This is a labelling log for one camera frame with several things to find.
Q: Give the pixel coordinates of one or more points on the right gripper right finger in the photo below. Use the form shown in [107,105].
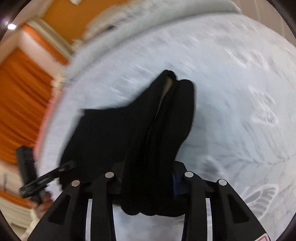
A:
[231,218]

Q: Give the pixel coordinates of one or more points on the black pants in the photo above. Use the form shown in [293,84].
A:
[139,142]

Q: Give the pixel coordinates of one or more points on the orange curtain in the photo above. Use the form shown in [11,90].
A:
[29,63]

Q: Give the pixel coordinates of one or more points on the butterfly print bed sheet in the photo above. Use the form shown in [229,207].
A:
[244,126]

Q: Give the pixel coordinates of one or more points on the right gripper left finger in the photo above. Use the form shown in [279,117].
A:
[66,219]

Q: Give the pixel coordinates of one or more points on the person's left hand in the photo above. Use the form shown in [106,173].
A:
[41,209]

